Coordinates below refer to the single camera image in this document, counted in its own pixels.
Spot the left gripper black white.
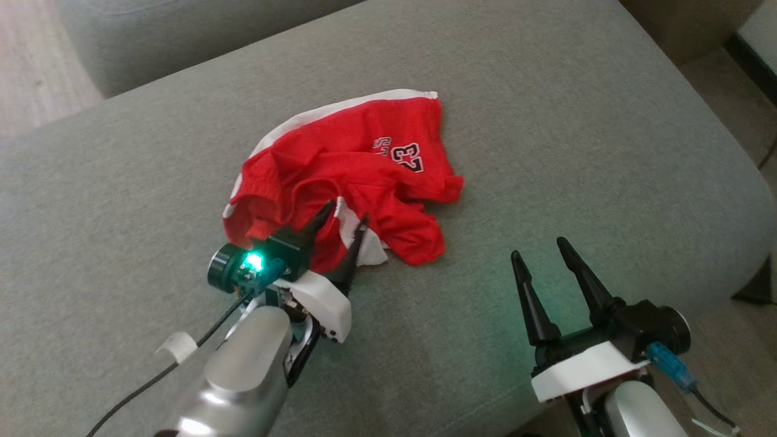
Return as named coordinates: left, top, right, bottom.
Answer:
left=208, top=200, right=370, bottom=344

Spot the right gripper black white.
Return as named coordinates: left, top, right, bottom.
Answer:
left=511, top=237, right=691, bottom=404

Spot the red shirt with white trim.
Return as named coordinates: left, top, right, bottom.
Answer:
left=223, top=152, right=448, bottom=275

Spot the grey fabric sofa seat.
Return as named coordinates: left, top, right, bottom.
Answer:
left=0, top=0, right=777, bottom=437

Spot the grey sofa cushion block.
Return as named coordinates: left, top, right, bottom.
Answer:
left=55, top=0, right=365, bottom=99

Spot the mustard yellow upholstered block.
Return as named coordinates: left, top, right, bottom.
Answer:
left=619, top=0, right=767, bottom=67

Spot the white panel with black edge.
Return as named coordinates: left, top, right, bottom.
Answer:
left=725, top=0, right=777, bottom=107

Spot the right arm cable blue connector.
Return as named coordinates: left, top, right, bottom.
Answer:
left=646, top=341, right=742, bottom=437

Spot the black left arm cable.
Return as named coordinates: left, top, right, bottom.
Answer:
left=85, top=290, right=256, bottom=437

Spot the white cable clip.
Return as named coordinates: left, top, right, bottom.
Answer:
left=157, top=333, right=198, bottom=365

